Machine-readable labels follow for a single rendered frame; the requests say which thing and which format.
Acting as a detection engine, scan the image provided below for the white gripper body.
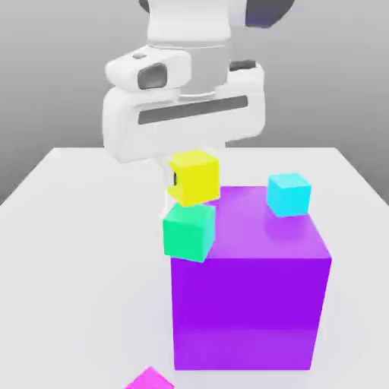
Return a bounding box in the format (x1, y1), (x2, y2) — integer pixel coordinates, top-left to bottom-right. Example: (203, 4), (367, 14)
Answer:
(101, 62), (267, 164)

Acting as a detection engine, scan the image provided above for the small yellow cube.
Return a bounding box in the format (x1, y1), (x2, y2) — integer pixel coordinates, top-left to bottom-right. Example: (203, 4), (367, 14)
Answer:
(166, 150), (221, 208)

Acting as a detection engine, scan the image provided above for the small green cube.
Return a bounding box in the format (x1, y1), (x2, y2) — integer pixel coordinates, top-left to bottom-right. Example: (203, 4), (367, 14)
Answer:
(162, 202), (217, 264)

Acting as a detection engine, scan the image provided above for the small cyan cube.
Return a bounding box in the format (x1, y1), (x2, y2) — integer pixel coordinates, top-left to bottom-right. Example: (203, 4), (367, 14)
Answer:
(266, 172), (313, 219)

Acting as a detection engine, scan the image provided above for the small magenta cube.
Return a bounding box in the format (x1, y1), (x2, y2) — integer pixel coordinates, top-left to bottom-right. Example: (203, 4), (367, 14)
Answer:
(123, 366), (176, 389)

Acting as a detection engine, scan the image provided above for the large purple box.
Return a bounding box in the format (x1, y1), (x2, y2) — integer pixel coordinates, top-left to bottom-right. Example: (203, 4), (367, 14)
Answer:
(169, 185), (333, 372)

